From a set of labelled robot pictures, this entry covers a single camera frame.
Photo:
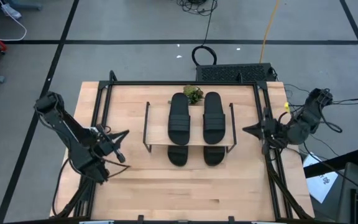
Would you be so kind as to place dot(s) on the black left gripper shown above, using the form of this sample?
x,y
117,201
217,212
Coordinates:
x,y
107,144

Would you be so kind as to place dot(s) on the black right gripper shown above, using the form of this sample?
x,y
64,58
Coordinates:
x,y
270,130

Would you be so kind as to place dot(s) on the black slide sandal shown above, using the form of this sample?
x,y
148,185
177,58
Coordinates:
x,y
214,155
179,124
214,124
178,155

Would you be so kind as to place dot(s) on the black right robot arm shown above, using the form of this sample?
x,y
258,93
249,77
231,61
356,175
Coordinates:
x,y
303,124

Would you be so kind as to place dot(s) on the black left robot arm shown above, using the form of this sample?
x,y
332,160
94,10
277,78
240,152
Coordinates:
x,y
61,121

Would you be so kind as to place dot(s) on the yellow tape tag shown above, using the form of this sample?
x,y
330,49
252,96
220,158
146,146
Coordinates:
x,y
286,106

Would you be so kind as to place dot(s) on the black perforated computer case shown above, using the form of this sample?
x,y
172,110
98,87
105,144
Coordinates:
x,y
235,73

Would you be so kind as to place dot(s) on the small green plant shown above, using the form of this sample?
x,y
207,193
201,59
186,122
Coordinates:
x,y
193,93

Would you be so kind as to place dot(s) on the black metal beam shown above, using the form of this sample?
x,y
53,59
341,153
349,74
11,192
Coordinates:
x,y
331,163

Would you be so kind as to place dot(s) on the white paper sheet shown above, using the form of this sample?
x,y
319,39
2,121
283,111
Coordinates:
x,y
320,183

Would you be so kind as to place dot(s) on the grey desk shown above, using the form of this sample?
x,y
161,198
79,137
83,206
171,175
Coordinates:
x,y
346,193

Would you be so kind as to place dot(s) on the wooden shelf black metal frame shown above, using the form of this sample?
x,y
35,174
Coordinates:
x,y
157,124

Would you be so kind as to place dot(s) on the black metal rig frame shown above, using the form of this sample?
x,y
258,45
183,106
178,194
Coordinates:
x,y
182,83

